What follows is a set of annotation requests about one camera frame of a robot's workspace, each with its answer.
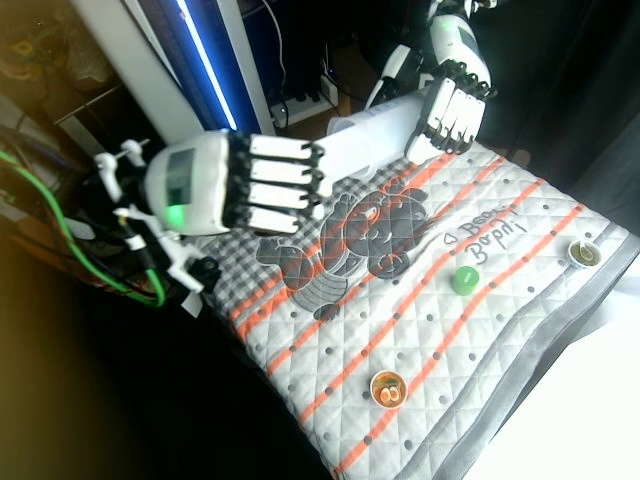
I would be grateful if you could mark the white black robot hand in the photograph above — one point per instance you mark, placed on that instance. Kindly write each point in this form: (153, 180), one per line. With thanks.
(190, 185)
(457, 45)

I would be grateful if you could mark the white plastic cup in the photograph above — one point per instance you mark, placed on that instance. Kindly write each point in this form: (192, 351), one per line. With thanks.
(380, 130)

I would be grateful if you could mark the white column with blue light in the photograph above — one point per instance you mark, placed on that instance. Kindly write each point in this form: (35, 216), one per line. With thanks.
(150, 75)

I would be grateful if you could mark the white power strip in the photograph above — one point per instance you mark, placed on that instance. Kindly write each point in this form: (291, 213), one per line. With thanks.
(300, 107)

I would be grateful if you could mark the green cylinder block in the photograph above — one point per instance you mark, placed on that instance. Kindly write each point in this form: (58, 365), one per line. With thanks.
(465, 280)

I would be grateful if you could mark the small cup with green food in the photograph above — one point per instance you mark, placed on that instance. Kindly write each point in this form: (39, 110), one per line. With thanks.
(585, 253)

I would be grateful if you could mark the grey quilt with bear print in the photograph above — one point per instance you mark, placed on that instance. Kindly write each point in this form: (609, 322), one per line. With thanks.
(400, 325)

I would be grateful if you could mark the small cup with orange food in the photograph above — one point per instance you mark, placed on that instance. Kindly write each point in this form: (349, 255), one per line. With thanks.
(388, 390)

